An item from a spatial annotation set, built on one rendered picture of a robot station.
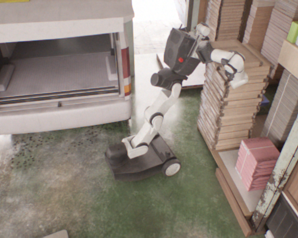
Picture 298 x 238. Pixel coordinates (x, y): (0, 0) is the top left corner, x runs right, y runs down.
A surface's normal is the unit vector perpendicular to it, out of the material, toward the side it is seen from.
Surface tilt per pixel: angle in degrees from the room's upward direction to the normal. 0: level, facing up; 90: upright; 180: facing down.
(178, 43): 63
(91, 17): 11
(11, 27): 106
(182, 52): 89
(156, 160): 0
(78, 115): 85
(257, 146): 0
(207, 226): 0
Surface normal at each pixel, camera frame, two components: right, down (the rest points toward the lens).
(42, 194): 0.00, -0.77
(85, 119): 0.22, 0.61
